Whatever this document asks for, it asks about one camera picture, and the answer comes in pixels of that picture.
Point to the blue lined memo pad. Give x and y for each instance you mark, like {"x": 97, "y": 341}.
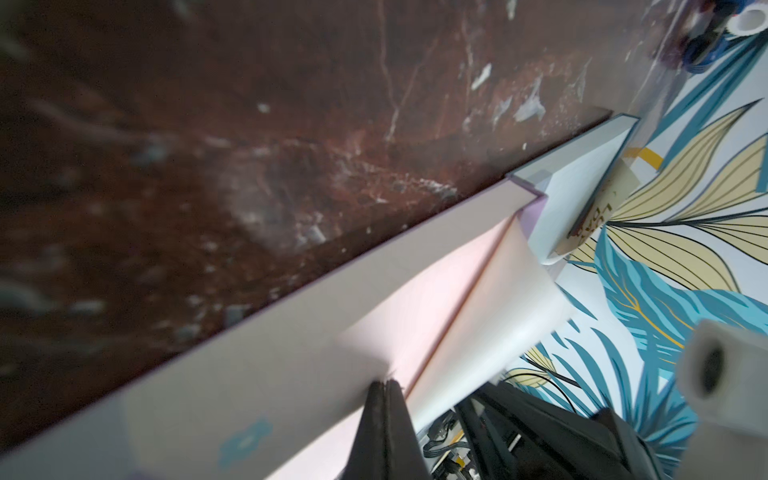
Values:
{"x": 566, "y": 179}

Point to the purple flower lucky day pad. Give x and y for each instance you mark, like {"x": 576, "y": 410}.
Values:
{"x": 440, "y": 309}

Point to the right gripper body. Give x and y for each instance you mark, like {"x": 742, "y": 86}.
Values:
{"x": 510, "y": 434}

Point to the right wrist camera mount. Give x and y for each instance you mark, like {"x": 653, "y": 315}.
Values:
{"x": 722, "y": 375}

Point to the blue orange pliers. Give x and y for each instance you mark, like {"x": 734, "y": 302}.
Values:
{"x": 703, "y": 50}

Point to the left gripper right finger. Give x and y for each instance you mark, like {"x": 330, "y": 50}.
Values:
{"x": 404, "y": 459}

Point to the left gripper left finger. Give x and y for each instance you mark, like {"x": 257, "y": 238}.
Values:
{"x": 368, "y": 458}

